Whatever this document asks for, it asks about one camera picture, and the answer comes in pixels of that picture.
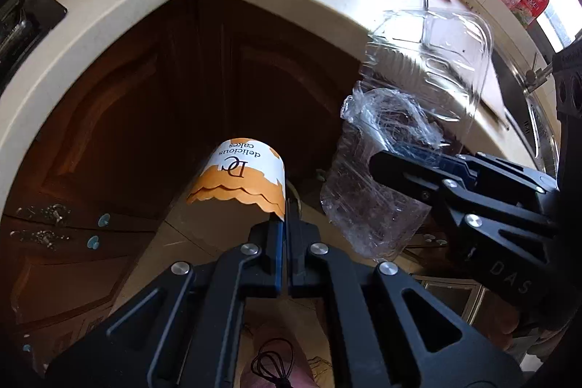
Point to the stainless steel sink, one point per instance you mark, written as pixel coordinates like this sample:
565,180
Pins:
539,129

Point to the clear plastic clamshell container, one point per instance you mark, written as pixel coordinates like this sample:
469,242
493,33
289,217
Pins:
363,206

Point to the black glass stove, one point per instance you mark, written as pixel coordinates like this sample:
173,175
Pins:
41,15

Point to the light blue door knob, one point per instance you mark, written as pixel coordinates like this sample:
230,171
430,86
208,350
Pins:
93,241
103,219

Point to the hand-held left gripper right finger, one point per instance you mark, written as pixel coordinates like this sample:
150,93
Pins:
300,251

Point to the person's pink trouser leg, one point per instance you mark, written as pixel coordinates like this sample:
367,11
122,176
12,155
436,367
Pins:
300,379

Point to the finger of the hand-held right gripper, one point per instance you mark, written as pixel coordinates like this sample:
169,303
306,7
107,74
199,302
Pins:
409,176
500,170

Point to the brown wooden cabinet door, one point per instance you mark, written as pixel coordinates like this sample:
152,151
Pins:
282,88
59,279
113,97

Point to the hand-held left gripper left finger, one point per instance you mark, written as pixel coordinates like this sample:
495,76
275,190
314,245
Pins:
273,260

